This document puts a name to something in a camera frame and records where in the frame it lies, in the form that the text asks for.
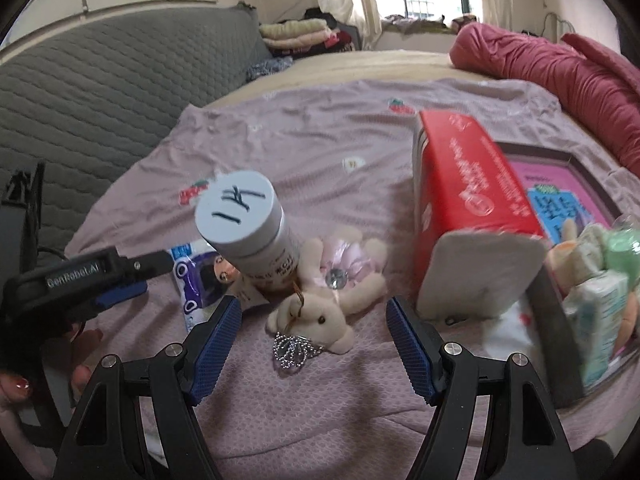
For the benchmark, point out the plush rabbit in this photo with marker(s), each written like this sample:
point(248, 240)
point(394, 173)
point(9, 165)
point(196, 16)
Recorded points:
point(320, 310)

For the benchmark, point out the person's left hand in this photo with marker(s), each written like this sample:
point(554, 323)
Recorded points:
point(15, 410)

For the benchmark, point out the small green-white tissue pack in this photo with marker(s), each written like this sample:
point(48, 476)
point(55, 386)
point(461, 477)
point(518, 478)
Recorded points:
point(595, 320)

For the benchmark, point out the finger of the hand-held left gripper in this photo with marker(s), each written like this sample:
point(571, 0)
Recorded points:
point(120, 295)
point(147, 262)

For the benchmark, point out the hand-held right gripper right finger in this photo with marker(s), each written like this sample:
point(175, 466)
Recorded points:
point(412, 355)

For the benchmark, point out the clothes on windowsill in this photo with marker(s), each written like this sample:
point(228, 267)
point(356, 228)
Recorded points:
point(425, 24)

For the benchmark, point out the white lidded bottle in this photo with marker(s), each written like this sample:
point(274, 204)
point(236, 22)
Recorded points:
point(240, 210)

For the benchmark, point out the cream floral scrunchie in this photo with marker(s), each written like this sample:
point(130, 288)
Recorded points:
point(590, 250)

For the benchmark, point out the dark floral cloth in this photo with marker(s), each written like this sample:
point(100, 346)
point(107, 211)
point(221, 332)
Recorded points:
point(267, 66)

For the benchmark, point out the pink quilt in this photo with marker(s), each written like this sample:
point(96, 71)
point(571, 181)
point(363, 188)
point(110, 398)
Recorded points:
point(550, 65)

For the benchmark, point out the purple doll packet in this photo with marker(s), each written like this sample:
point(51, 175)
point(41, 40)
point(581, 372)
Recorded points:
point(200, 280)

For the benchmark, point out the pink and blue book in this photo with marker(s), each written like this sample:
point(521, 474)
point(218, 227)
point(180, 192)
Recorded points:
point(530, 180)

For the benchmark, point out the red paper tissue pack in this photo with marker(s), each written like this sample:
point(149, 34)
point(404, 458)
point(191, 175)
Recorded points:
point(465, 185)

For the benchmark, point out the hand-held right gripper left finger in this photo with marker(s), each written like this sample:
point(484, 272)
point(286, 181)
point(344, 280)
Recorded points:
point(215, 350)

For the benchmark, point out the pile of folded clothes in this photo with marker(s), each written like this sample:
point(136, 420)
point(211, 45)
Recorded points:
point(295, 30)

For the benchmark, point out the dark shallow box tray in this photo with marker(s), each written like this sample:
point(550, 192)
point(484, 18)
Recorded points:
point(555, 340)

